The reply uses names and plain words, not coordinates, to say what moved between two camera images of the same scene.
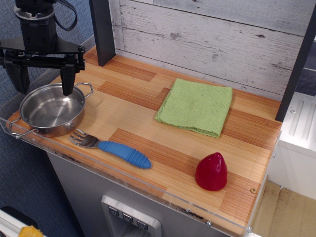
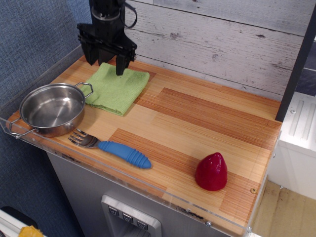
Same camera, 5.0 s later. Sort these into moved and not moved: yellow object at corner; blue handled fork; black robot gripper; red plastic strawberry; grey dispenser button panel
Moved: black robot gripper
Not moved: blue handled fork; yellow object at corner; red plastic strawberry; grey dispenser button panel
